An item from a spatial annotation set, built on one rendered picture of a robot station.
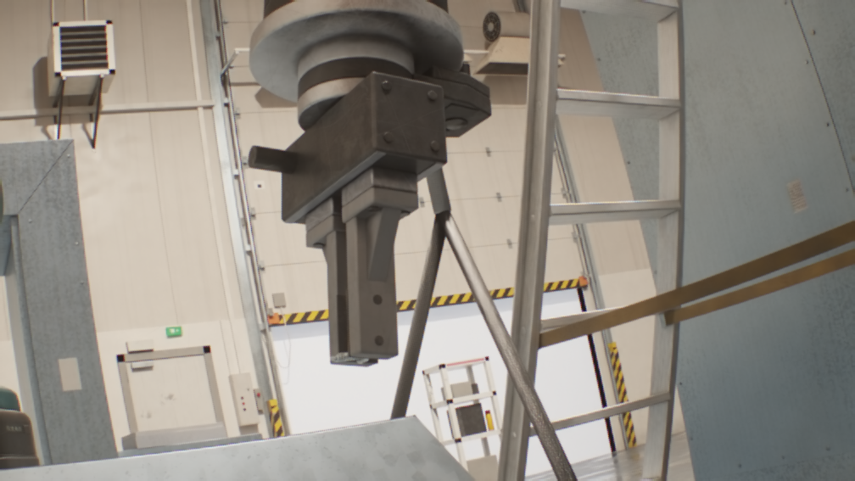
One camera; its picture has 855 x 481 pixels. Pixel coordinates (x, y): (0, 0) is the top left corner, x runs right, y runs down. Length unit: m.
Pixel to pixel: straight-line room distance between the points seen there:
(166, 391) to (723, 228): 8.42
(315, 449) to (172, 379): 10.06
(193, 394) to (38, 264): 8.19
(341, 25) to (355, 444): 0.25
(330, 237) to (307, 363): 10.64
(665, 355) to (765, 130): 0.66
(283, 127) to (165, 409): 3.68
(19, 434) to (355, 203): 0.27
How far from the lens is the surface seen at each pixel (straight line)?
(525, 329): 2.03
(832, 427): 2.51
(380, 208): 0.56
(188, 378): 10.59
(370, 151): 0.54
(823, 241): 1.53
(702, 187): 2.73
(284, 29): 0.60
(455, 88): 0.63
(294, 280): 11.17
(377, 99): 0.55
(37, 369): 2.40
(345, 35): 0.61
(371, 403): 11.47
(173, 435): 3.15
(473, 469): 9.78
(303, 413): 11.12
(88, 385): 2.41
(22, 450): 0.65
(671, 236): 2.28
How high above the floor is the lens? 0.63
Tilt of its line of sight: 13 degrees up
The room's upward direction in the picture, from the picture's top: 12 degrees counter-clockwise
